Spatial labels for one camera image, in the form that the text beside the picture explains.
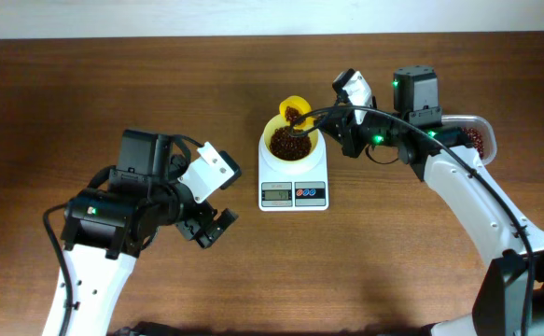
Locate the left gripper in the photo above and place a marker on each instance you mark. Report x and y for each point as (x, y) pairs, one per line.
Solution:
(191, 229)

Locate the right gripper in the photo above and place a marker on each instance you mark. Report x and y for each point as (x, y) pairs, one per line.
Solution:
(343, 125)

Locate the yellow measuring scoop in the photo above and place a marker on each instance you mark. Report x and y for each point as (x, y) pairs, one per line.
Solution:
(303, 106)

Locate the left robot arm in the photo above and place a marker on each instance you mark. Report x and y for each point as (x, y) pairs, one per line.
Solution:
(108, 225)

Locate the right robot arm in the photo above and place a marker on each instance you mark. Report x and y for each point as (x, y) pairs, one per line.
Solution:
(442, 155)

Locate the red beans in scoop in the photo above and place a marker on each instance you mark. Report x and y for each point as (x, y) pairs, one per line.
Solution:
(291, 114)

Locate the pale yellow bowl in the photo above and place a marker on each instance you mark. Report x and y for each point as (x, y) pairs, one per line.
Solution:
(278, 122)

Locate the white digital kitchen scale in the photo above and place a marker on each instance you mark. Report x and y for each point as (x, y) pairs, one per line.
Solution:
(293, 185)

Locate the clear plastic container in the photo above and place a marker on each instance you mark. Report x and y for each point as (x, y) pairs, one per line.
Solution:
(482, 125)

